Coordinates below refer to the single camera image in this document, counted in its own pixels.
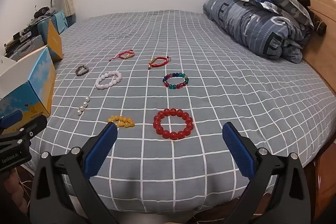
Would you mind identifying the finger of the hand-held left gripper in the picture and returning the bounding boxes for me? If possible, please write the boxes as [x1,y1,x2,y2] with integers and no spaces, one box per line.
[0,110,23,128]
[0,116,48,147]

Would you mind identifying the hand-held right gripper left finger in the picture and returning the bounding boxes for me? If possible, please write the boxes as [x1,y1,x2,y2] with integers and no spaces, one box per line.
[29,122,118,224]

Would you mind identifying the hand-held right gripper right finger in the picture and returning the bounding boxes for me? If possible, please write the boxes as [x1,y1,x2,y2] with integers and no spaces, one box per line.
[222,122,311,224]

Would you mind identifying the yellow bead bracelet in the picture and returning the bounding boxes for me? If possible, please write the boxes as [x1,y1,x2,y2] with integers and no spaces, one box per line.
[108,115,135,129]

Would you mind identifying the blue and orange cardboard box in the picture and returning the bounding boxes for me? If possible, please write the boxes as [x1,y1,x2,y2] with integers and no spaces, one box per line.
[0,20,64,132]

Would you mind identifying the pink bead bracelet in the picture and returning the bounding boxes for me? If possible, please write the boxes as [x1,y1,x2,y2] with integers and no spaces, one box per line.
[95,70,122,90]

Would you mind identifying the brown bead bracelet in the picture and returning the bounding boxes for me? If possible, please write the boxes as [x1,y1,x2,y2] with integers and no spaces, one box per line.
[75,64,89,76]

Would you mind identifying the multicolour glass bead bracelet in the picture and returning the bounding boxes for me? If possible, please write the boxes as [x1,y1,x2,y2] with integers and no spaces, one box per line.
[163,72,189,89]

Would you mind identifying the person's left hand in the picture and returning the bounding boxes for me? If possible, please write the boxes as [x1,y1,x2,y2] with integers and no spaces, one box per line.
[0,169,28,214]

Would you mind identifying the bed with grey checked sheet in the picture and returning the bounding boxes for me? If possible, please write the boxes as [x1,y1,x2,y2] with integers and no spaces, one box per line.
[26,10,336,214]

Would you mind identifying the grey suitcase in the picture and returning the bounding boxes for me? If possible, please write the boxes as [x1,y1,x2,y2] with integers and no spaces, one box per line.
[10,35,46,62]

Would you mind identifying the teal suitcase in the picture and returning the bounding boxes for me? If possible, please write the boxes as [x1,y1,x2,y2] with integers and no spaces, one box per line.
[37,11,69,38]

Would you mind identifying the dark clutter pile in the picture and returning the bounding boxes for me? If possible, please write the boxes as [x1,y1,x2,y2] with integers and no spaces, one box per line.
[34,5,56,19]

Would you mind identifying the folded blue printed quilt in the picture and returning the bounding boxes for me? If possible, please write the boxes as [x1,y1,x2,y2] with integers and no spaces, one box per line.
[203,0,314,64]

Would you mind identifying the wooden headboard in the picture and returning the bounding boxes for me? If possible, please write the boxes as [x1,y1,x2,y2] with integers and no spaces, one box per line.
[302,0,336,98]

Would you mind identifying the white pearl bracelet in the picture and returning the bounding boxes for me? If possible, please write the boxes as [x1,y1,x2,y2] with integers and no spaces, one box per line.
[77,97,91,116]

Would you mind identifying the red bead bracelet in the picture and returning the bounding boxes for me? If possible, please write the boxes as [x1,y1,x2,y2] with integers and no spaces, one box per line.
[153,108,194,140]

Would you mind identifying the red cord bracelet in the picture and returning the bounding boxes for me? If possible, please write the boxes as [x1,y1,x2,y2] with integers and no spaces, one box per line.
[147,56,171,69]
[109,50,135,62]

